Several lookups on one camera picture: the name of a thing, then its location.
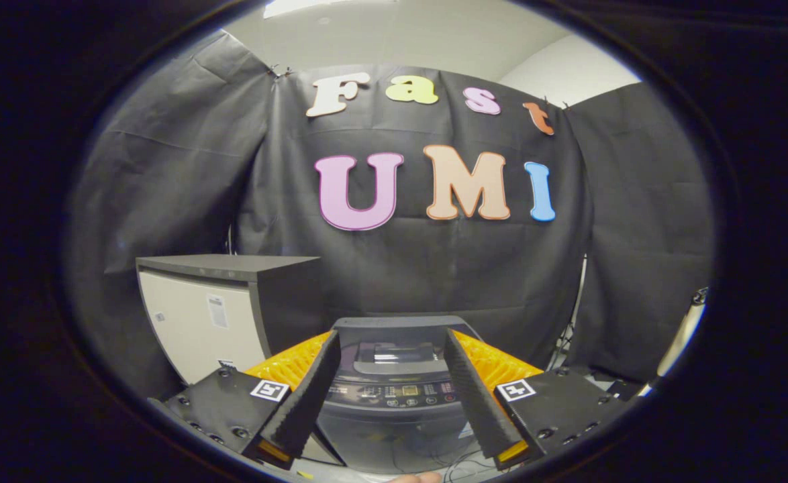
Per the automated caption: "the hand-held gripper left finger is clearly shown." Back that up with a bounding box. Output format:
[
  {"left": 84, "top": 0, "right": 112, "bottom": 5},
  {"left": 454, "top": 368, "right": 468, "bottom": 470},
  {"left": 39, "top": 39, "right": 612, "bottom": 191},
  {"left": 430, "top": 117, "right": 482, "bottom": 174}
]
[{"left": 147, "top": 329, "right": 342, "bottom": 470}]

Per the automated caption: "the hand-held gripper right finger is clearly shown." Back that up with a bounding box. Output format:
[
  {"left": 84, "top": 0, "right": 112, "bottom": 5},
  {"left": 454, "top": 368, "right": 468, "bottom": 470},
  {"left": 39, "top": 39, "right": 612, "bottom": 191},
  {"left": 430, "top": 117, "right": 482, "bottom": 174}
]
[{"left": 444, "top": 327, "right": 636, "bottom": 470}]

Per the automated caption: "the grey washing machine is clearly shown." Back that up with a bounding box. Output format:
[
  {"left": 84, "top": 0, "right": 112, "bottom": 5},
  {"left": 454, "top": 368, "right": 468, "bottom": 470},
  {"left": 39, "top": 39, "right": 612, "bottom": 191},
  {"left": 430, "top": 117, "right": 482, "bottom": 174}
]
[{"left": 313, "top": 315, "right": 495, "bottom": 477}]

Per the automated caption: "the grey cabinet with white door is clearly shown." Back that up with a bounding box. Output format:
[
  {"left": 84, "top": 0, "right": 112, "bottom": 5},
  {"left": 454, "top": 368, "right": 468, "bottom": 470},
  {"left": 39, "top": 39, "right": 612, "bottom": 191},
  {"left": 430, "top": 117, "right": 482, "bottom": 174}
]
[{"left": 136, "top": 254, "right": 321, "bottom": 386}]

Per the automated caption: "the white pole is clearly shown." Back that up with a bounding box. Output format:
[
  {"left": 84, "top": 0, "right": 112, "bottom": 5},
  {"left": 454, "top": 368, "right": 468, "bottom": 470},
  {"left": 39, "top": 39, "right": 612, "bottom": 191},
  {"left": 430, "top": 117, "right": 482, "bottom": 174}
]
[{"left": 656, "top": 287, "right": 710, "bottom": 378}]

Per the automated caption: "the hanging cable bundle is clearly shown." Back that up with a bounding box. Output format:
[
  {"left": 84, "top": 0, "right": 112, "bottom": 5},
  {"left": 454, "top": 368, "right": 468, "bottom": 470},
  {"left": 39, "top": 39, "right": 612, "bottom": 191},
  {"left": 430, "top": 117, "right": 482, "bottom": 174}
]
[{"left": 548, "top": 255, "right": 589, "bottom": 370}]

